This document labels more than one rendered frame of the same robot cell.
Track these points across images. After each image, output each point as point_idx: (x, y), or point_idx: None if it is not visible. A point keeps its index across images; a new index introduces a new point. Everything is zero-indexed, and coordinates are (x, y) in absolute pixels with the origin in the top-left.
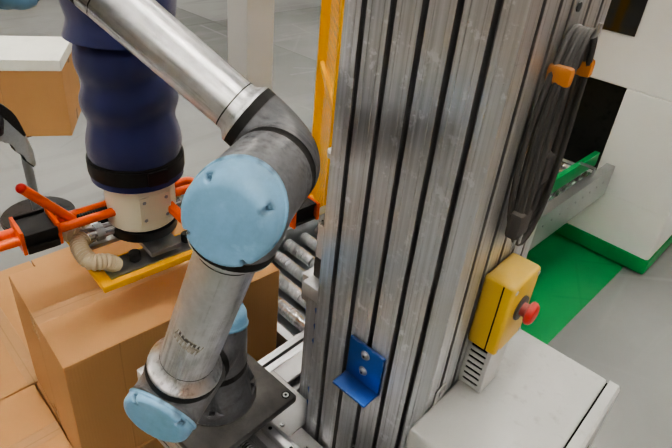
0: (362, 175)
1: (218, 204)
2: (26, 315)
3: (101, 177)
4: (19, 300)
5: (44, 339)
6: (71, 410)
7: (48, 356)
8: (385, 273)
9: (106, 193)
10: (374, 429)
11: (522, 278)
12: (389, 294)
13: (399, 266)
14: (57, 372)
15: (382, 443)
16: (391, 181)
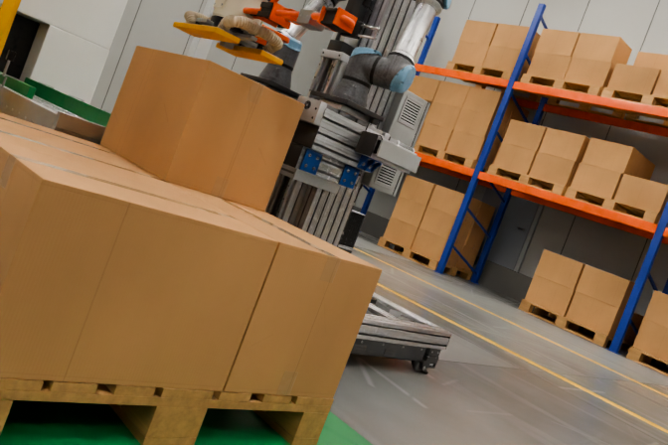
0: None
1: None
2: (235, 89)
3: None
4: (226, 79)
5: (277, 94)
6: (287, 144)
7: (270, 111)
8: (399, 34)
9: (255, 1)
10: (376, 107)
11: None
12: (398, 42)
13: (404, 30)
14: (283, 117)
15: (378, 112)
16: None
